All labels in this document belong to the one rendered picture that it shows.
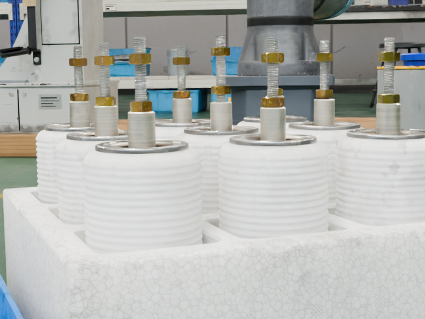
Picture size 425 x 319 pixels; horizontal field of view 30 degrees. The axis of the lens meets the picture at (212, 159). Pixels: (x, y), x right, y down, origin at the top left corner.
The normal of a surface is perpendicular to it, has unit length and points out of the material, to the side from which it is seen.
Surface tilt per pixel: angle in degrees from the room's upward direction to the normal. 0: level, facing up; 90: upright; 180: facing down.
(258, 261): 90
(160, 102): 93
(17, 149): 90
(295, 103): 90
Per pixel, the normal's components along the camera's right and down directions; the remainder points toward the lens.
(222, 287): 0.37, 0.11
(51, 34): -0.13, 0.12
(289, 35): 0.20, -0.19
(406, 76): -0.93, 0.06
